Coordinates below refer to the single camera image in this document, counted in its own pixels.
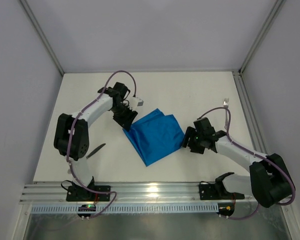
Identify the blue cloth napkin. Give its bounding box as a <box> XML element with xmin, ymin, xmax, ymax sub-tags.
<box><xmin>123</xmin><ymin>108</ymin><xmax>185</xmax><ymax>167</ymax></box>

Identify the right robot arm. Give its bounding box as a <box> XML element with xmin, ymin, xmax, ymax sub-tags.
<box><xmin>181</xmin><ymin>117</ymin><xmax>296</xmax><ymax>208</ymax></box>

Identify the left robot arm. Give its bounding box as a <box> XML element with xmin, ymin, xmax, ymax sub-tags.
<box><xmin>53</xmin><ymin>82</ymin><xmax>144</xmax><ymax>189</ymax></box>

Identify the silver table knife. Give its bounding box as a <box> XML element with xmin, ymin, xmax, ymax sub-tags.
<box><xmin>86</xmin><ymin>143</ymin><xmax>106</xmax><ymax>159</ymax></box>

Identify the silver fork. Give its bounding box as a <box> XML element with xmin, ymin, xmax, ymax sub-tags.
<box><xmin>223</xmin><ymin>98</ymin><xmax>230</xmax><ymax>131</ymax></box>

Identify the right controller board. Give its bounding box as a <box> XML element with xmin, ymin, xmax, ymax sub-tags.
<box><xmin>216</xmin><ymin>203</ymin><xmax>235</xmax><ymax>218</ymax></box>

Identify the controller board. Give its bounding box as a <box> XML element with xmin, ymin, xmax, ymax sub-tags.
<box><xmin>77</xmin><ymin>204</ymin><xmax>96</xmax><ymax>219</ymax></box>
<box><xmin>216</xmin><ymin>203</ymin><xmax>235</xmax><ymax>218</ymax></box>

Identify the left controller board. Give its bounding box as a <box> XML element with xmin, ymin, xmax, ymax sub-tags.
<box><xmin>77</xmin><ymin>204</ymin><xmax>96</xmax><ymax>219</ymax></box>

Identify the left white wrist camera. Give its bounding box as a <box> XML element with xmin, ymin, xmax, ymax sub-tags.
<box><xmin>128</xmin><ymin>97</ymin><xmax>144</xmax><ymax>110</ymax></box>

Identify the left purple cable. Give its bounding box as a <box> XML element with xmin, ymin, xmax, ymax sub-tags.
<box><xmin>66</xmin><ymin>70</ymin><xmax>138</xmax><ymax>218</ymax></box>

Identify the right side aluminium rail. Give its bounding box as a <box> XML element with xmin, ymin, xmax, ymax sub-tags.
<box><xmin>232</xmin><ymin>71</ymin><xmax>275</xmax><ymax>155</ymax></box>

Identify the aluminium rail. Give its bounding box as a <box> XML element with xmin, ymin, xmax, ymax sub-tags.
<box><xmin>232</xmin><ymin>71</ymin><xmax>275</xmax><ymax>155</ymax></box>
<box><xmin>19</xmin><ymin>182</ymin><xmax>256</xmax><ymax>204</ymax></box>

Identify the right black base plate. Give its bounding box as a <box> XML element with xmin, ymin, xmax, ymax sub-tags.
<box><xmin>198</xmin><ymin>181</ymin><xmax>245</xmax><ymax>201</ymax></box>

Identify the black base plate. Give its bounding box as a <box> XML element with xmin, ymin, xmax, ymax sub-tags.
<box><xmin>66</xmin><ymin>185</ymin><xmax>111</xmax><ymax>202</ymax></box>
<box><xmin>198</xmin><ymin>181</ymin><xmax>245</xmax><ymax>201</ymax></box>

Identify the aluminium front rail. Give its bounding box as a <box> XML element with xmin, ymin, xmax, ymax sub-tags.
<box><xmin>19</xmin><ymin>182</ymin><xmax>256</xmax><ymax>204</ymax></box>

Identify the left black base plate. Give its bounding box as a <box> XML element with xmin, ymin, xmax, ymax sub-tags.
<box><xmin>66</xmin><ymin>185</ymin><xmax>111</xmax><ymax>202</ymax></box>

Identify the slotted grey cable duct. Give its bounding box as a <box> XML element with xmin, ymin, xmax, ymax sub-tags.
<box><xmin>30</xmin><ymin>202</ymin><xmax>218</xmax><ymax>215</ymax></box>

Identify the left aluminium frame post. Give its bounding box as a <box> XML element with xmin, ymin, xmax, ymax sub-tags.
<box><xmin>17</xmin><ymin>0</ymin><xmax>65</xmax><ymax>77</ymax></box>

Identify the aluminium frame post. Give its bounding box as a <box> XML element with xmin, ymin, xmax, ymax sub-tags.
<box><xmin>17</xmin><ymin>0</ymin><xmax>65</xmax><ymax>77</ymax></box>
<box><xmin>238</xmin><ymin>0</ymin><xmax>286</xmax><ymax>75</ymax></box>

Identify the right aluminium frame post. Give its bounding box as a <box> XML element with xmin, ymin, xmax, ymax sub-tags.
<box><xmin>238</xmin><ymin>0</ymin><xmax>286</xmax><ymax>75</ymax></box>

